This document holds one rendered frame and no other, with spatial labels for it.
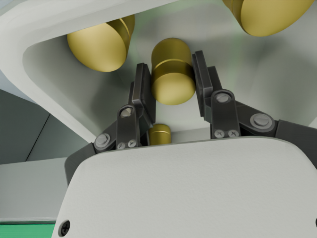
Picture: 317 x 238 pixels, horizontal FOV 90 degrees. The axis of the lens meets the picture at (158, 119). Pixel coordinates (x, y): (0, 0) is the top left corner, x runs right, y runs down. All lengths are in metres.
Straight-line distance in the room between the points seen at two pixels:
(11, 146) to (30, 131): 0.10
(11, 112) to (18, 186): 0.46
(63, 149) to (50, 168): 0.34
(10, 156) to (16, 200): 0.42
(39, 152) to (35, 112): 0.20
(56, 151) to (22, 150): 0.15
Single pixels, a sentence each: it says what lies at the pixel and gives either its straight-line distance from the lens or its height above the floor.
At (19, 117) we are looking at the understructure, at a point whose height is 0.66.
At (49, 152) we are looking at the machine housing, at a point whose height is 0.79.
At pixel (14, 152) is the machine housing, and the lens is 0.89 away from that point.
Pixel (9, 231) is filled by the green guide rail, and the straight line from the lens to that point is 0.49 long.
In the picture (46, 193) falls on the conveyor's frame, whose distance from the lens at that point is 0.43.
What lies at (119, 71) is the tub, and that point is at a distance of 0.17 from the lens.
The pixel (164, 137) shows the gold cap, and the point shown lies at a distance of 0.22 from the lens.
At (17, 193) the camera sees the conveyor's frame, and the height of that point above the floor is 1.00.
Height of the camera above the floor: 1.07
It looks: 36 degrees down
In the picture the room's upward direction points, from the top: 180 degrees counter-clockwise
